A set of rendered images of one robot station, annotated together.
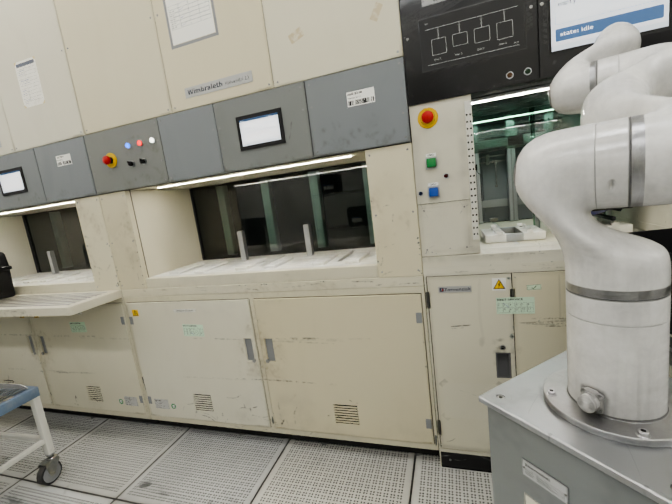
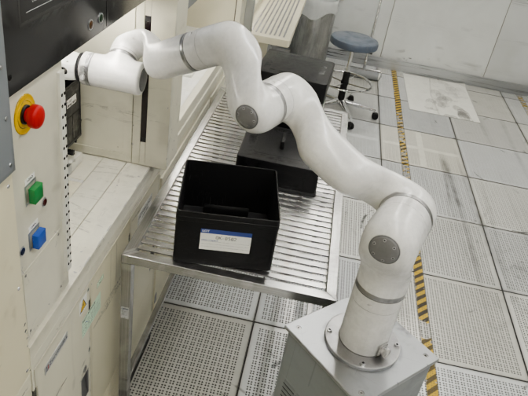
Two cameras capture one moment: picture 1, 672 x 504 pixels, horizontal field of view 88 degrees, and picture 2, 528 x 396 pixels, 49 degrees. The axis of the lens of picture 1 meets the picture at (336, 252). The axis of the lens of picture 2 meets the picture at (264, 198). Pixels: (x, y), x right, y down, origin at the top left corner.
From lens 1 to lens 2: 1.37 m
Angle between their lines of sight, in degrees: 98
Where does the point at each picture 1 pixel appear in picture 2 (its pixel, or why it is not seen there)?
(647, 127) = (430, 210)
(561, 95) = (269, 124)
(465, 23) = not seen: outside the picture
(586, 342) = (389, 324)
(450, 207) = (48, 246)
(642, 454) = (405, 354)
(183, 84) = not seen: outside the picture
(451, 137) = (47, 137)
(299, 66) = not seen: outside the picture
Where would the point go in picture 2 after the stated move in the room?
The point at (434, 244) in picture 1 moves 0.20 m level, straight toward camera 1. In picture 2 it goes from (36, 314) to (134, 332)
